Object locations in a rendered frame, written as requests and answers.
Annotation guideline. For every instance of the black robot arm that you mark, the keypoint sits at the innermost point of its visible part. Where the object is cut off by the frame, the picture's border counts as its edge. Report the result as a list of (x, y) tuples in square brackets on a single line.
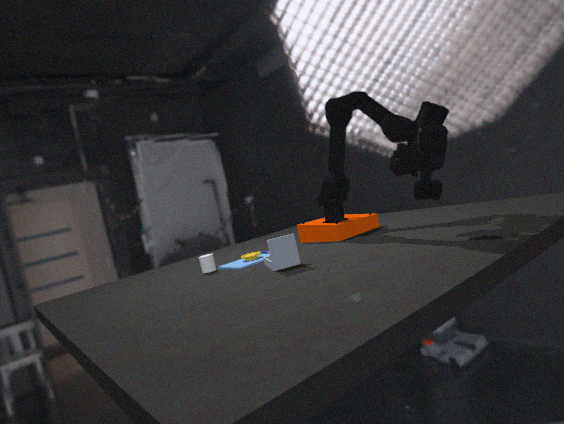
[(396, 128)]

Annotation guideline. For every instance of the yellow plate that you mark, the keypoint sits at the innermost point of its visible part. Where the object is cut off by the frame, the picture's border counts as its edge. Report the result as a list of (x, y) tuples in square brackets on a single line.
[(251, 256)]

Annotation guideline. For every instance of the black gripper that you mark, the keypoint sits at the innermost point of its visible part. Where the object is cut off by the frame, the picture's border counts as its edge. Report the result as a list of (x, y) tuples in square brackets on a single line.
[(431, 143)]

